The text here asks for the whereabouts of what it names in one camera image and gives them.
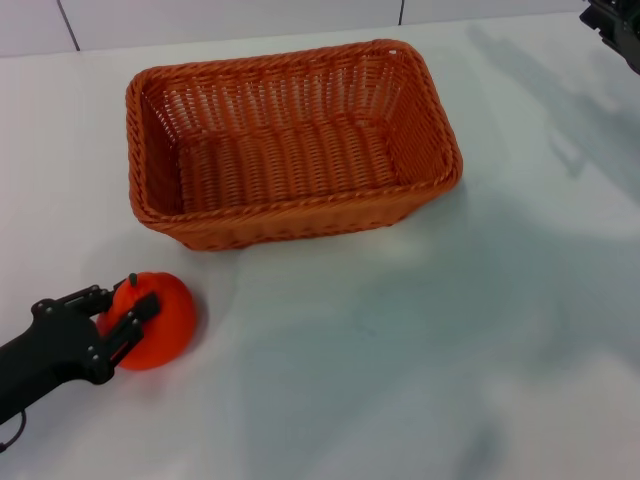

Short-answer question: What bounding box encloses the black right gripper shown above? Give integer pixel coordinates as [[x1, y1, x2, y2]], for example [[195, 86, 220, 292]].
[[578, 0, 640, 76]]

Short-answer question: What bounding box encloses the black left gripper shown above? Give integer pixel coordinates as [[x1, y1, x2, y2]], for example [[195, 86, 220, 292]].
[[29, 283, 162, 386]]

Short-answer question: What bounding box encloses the orange toy fruit with stem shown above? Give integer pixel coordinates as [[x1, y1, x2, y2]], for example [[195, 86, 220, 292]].
[[96, 271, 195, 372]]

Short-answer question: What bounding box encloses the black cable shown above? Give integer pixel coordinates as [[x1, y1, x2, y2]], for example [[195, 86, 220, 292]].
[[0, 408, 27, 449]]

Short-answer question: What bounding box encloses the orange woven rectangular basket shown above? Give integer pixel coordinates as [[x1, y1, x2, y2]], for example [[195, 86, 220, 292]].
[[124, 38, 465, 252]]

